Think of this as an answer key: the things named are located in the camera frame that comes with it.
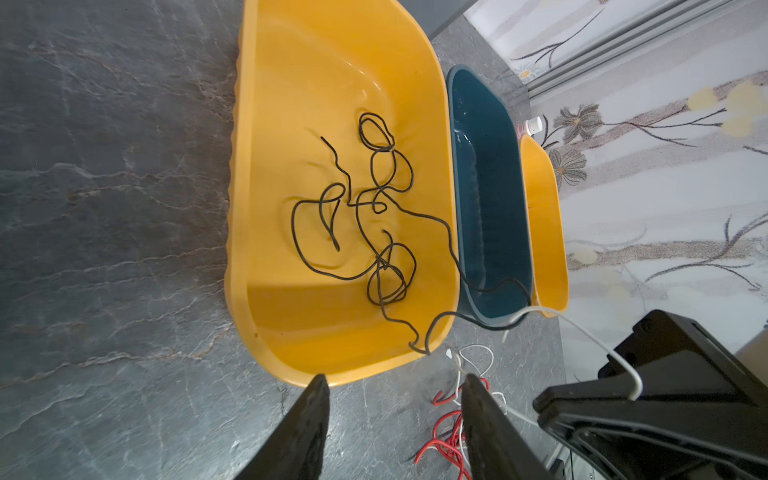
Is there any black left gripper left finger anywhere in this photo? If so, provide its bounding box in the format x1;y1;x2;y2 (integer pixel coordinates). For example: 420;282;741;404
235;374;330;480

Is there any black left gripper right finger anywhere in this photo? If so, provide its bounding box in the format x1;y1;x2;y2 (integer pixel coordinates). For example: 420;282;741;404
461;374;553;480

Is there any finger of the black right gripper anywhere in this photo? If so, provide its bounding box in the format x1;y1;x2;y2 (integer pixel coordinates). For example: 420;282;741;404
533;310;767;479

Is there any red cable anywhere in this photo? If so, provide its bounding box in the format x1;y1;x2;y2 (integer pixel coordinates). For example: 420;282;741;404
412;374;493;480

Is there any white cable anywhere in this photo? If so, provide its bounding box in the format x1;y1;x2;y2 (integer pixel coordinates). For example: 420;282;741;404
443;304;644;480

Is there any right yellow plastic bin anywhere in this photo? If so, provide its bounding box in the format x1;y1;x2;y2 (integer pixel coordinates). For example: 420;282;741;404
520;135;569;311

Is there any yellow plastic bin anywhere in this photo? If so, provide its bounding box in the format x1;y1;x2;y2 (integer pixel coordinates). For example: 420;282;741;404
520;135;569;311
225;1;459;386

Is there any left yellow plastic bin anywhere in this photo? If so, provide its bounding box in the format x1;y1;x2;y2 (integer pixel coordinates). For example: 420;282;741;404
225;1;459;386

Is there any teal plastic bin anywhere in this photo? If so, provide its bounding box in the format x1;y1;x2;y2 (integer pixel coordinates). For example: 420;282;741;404
446;65;533;330

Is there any small white pink bottle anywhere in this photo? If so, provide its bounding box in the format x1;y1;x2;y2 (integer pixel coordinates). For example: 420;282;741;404
523;116;544;136

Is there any silver first aid case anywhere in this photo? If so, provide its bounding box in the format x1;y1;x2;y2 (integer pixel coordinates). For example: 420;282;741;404
399;0;477;40

